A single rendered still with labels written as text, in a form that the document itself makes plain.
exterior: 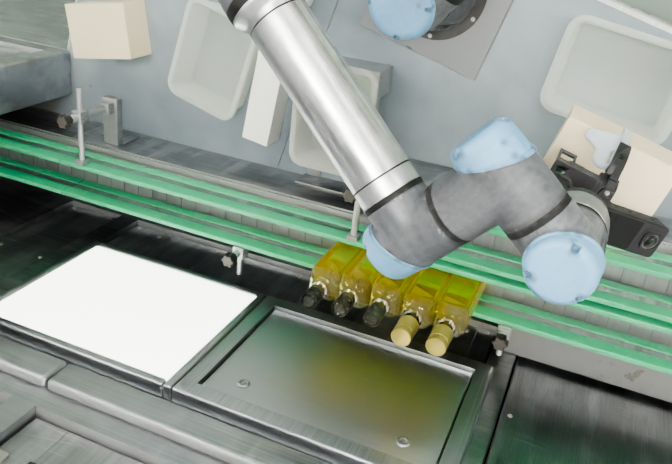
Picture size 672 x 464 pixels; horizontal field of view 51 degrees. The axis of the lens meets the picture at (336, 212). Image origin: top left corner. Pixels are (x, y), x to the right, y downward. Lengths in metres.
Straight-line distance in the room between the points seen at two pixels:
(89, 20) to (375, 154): 1.05
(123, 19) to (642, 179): 1.11
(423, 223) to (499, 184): 0.10
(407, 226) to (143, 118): 1.10
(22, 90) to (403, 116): 0.87
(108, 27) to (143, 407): 0.86
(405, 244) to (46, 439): 0.68
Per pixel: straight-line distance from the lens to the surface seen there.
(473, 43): 1.38
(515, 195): 0.71
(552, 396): 1.39
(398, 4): 1.16
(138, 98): 1.76
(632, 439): 1.37
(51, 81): 1.83
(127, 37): 1.65
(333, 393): 1.22
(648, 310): 1.28
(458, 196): 0.73
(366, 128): 0.77
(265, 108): 1.51
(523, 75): 1.39
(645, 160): 1.02
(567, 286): 0.72
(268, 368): 1.26
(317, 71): 0.79
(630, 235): 0.92
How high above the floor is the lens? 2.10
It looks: 59 degrees down
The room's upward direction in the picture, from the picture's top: 132 degrees counter-clockwise
